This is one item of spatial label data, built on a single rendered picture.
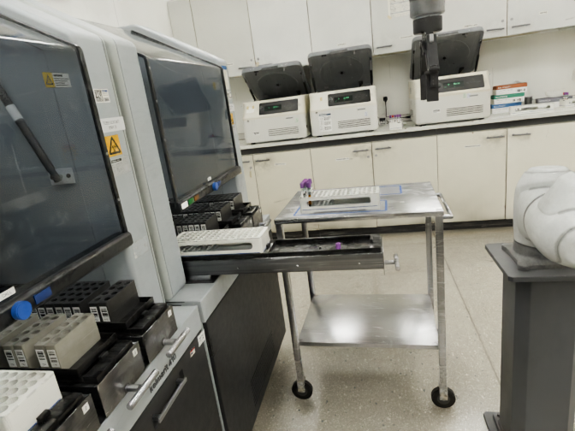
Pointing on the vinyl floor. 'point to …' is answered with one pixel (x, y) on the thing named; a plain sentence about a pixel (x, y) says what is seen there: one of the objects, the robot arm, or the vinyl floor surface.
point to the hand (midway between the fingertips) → (429, 96)
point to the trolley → (322, 336)
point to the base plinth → (398, 228)
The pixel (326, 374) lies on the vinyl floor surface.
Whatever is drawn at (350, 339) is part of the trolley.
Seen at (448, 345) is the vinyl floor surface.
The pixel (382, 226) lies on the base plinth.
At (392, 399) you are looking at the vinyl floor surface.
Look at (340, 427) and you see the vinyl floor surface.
